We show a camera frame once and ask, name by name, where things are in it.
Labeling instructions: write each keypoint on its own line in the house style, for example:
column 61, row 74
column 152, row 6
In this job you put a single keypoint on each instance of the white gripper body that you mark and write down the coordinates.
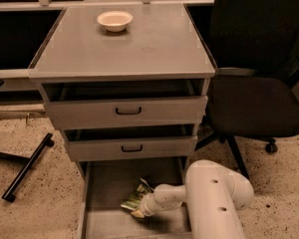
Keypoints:
column 149, row 204

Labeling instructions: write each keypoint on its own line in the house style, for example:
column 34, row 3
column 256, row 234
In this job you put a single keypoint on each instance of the green jalapeno chip bag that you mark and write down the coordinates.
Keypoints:
column 134, row 200

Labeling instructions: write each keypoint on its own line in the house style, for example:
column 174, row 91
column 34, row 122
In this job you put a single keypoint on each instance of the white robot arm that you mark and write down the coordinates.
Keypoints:
column 212, row 193

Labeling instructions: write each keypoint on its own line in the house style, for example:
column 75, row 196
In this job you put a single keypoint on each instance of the grey open bottom drawer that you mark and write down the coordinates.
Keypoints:
column 109, row 183

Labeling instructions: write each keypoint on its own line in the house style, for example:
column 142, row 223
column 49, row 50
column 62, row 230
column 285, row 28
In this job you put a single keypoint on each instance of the grey middle drawer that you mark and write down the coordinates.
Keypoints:
column 130, row 142

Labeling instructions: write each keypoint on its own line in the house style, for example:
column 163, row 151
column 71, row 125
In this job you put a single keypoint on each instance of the grey top drawer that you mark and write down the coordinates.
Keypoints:
column 86, row 105

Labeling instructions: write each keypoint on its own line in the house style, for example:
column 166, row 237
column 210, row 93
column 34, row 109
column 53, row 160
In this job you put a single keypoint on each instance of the grey drawer cabinet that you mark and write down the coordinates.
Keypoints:
column 159, row 44

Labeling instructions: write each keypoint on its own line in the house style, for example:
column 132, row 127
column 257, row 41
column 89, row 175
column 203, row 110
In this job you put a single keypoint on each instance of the white bowl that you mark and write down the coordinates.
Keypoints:
column 115, row 21

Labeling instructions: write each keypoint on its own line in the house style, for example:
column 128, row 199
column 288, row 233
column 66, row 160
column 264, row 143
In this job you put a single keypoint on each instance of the black office chair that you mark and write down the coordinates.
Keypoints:
column 252, row 43

